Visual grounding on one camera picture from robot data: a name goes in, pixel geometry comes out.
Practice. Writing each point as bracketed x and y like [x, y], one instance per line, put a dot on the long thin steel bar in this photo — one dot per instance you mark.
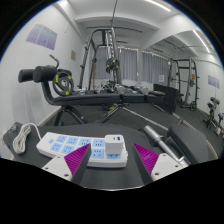
[146, 118]

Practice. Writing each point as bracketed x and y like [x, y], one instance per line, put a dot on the black power rack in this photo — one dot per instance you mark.
[115, 46]

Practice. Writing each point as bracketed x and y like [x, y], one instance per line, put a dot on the black padded seat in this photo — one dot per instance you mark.
[188, 141]

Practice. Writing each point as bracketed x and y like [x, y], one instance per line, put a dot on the black weight plate, yellow marks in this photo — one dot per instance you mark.
[57, 87]
[112, 65]

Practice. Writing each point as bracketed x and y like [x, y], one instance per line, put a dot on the small purple wall poster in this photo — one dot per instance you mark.
[213, 81]

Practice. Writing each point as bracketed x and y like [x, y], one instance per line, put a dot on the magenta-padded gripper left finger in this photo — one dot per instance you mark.
[58, 165]

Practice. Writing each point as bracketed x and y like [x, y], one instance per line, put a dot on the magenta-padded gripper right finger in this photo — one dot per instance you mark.
[163, 165]

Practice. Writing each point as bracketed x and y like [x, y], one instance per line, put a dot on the silver barbell sleeve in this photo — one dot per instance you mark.
[156, 136]

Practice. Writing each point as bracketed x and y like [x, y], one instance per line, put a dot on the black squat rack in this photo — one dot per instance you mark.
[190, 80]

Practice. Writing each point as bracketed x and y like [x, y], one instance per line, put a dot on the black box panel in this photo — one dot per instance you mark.
[166, 98]

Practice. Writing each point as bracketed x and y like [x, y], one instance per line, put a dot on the ceiling light strip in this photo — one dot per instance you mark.
[158, 5]
[201, 40]

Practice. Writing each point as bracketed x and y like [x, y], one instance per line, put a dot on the black exercise bike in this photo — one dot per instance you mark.
[211, 106]

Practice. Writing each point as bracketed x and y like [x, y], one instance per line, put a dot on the small brown wall sign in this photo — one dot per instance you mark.
[73, 55]

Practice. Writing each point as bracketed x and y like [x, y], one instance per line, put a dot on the grey window curtains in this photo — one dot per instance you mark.
[128, 63]

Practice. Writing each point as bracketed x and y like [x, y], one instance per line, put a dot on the white power strip, blue sockets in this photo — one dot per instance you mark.
[60, 143]

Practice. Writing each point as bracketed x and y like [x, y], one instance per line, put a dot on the black weight bench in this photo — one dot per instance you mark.
[93, 98]

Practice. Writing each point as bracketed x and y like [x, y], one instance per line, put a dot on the white charger block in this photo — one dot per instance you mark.
[114, 145]

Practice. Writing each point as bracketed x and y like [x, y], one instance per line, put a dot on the group of silver dumbbells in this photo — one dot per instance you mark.
[144, 90]

